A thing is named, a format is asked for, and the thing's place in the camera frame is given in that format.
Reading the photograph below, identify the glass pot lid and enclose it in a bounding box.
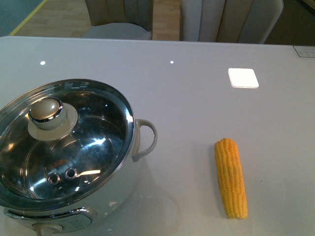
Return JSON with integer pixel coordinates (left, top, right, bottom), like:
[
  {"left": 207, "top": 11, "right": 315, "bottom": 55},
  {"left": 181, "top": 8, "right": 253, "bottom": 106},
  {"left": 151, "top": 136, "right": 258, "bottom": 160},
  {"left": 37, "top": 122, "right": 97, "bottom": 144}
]
[{"left": 0, "top": 79, "right": 135, "bottom": 211}]

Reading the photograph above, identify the yellow corn cob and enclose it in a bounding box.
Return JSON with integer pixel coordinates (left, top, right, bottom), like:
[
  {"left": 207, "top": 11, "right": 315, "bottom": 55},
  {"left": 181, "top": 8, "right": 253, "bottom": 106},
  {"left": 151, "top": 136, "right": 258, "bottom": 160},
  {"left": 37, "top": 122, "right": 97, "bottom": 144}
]
[{"left": 214, "top": 138, "right": 248, "bottom": 219}]

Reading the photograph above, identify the white electric cooking pot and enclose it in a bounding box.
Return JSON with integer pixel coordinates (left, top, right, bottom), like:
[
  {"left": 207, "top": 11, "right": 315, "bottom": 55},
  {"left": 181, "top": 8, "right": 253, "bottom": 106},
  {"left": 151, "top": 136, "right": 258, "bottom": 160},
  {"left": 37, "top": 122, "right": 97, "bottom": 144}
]
[{"left": 0, "top": 78, "right": 158, "bottom": 236}]

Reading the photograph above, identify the beige chair left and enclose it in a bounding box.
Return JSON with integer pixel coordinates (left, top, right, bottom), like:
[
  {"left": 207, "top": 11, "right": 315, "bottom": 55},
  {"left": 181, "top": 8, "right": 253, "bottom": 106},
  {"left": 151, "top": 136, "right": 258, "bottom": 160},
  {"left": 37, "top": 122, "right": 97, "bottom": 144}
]
[{"left": 83, "top": 0, "right": 154, "bottom": 40}]

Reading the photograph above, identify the beige chair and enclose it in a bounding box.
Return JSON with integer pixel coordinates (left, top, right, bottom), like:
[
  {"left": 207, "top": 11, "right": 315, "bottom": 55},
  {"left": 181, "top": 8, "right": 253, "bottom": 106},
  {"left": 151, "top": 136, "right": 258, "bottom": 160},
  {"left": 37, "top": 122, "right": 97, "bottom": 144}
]
[
  {"left": 180, "top": 0, "right": 284, "bottom": 44},
  {"left": 83, "top": 0, "right": 154, "bottom": 40}
]

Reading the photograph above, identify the beige chair right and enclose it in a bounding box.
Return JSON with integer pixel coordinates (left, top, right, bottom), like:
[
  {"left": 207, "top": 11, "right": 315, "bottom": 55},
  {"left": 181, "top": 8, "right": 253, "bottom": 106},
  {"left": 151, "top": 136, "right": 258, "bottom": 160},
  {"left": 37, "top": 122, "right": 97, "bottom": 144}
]
[{"left": 180, "top": 0, "right": 284, "bottom": 44}]

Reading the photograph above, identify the table corner label sticker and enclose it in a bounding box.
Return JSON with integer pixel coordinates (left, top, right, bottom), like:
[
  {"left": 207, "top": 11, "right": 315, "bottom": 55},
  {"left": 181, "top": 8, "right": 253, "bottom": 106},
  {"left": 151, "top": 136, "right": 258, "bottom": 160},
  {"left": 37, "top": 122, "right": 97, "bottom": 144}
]
[{"left": 293, "top": 45, "right": 315, "bottom": 58}]

